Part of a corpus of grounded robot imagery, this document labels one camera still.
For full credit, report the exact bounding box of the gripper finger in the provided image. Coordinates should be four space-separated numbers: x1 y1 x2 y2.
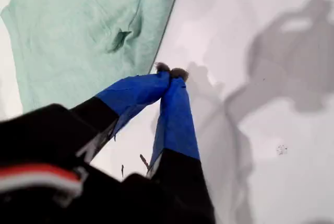
146 67 209 198
69 62 172 162

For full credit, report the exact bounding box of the pale green T-shirt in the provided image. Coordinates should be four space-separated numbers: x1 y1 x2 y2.
0 0 184 114

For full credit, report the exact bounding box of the arm red white wire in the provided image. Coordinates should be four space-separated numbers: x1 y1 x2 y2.
0 164 85 196

